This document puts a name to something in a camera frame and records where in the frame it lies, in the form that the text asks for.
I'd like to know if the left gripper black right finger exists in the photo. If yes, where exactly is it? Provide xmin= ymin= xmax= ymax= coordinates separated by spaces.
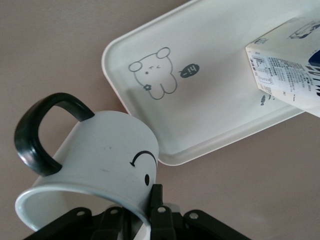
xmin=148 ymin=183 xmax=253 ymax=240

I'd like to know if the white smiley mug black handle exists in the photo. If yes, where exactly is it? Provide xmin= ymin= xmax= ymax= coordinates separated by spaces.
xmin=14 ymin=92 xmax=160 ymax=240

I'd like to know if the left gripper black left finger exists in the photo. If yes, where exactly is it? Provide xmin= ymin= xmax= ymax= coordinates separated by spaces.
xmin=24 ymin=206 xmax=133 ymax=240

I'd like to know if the blue white milk carton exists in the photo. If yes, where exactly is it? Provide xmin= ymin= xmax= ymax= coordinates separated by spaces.
xmin=244 ymin=17 xmax=320 ymax=117

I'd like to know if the cream rabbit print tray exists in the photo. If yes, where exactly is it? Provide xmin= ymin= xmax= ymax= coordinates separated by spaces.
xmin=101 ymin=0 xmax=320 ymax=167

